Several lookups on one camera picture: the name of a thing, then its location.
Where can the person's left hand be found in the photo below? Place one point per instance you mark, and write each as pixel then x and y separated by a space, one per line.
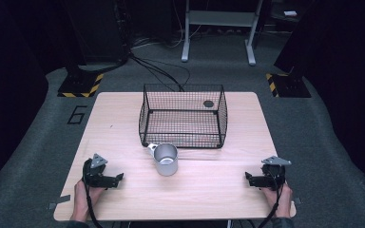
pixel 80 202

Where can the black yellow striped base plate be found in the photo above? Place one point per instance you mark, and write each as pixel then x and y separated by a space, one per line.
pixel 82 86
pixel 286 85

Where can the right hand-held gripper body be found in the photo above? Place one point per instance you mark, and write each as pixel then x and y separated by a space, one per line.
pixel 274 174

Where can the small white box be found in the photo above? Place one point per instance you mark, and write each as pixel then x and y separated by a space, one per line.
pixel 290 13

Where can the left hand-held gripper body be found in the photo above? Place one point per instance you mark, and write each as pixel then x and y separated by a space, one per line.
pixel 99 177

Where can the white metal stand frame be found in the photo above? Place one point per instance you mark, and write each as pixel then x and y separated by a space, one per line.
pixel 218 19

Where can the person's right hand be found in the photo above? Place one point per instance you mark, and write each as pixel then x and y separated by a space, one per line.
pixel 282 202

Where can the silver metal cup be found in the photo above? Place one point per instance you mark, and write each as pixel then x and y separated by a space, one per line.
pixel 166 160

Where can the black equipment cabinet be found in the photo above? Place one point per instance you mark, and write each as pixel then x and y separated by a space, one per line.
pixel 98 31

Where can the grey tape strip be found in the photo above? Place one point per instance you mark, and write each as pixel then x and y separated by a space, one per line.
pixel 61 200

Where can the black round table grommet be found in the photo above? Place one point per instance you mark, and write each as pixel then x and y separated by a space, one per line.
pixel 208 103

